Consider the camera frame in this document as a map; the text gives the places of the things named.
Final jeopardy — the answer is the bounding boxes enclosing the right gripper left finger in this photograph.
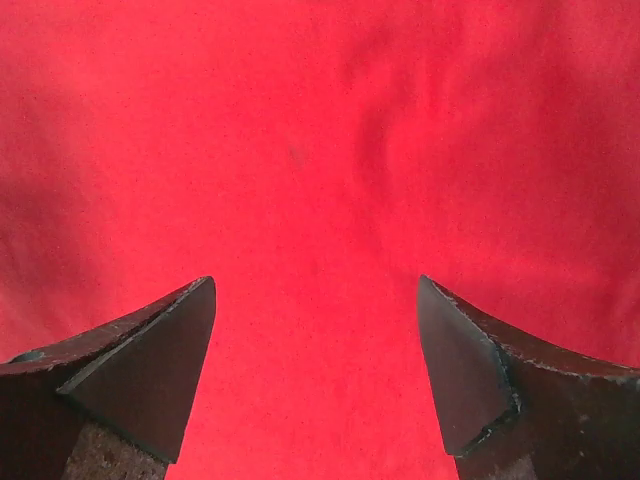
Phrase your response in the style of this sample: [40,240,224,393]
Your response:
[1,276,216,479]

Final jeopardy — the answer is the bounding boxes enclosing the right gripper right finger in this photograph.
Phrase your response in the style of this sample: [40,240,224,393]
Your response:
[417,276,639,480]

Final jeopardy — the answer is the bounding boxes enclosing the dark red t-shirt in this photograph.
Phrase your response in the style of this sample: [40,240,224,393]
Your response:
[1,1,639,479]

